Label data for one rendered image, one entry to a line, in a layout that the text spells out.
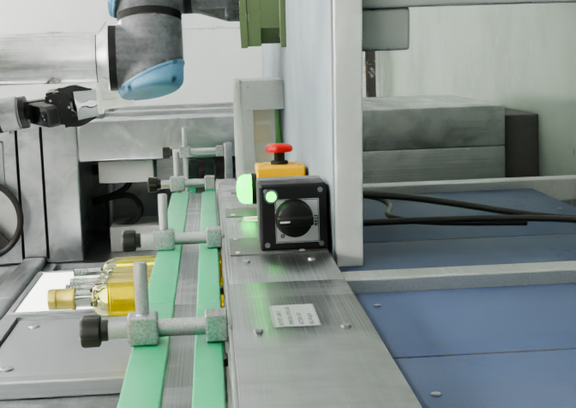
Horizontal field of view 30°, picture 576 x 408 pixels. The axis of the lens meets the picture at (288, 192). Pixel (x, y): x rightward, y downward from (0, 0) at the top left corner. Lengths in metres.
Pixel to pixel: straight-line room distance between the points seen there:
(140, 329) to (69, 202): 1.94
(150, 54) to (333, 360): 1.14
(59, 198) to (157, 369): 2.02
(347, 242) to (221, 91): 4.36
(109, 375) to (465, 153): 1.44
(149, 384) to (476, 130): 2.16
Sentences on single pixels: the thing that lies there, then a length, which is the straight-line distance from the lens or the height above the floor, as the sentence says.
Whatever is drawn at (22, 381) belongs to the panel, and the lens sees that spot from 1.79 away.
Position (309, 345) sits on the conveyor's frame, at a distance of 0.87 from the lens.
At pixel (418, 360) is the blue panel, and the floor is 0.73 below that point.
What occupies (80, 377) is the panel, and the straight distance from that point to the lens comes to 1.78.
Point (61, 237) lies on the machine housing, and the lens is 2.91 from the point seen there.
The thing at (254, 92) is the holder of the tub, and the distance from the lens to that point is 2.03.
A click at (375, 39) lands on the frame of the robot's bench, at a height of 0.69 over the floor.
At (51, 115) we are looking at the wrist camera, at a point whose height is 1.22.
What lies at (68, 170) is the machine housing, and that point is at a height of 1.27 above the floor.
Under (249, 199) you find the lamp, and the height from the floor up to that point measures 0.84.
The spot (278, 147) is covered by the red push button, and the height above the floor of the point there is 0.79.
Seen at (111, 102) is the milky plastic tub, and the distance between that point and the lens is 2.29.
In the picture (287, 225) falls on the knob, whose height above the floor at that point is 0.81.
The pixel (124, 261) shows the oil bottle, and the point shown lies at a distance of 1.92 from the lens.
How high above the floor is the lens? 0.89
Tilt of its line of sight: 4 degrees down
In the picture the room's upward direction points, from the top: 92 degrees counter-clockwise
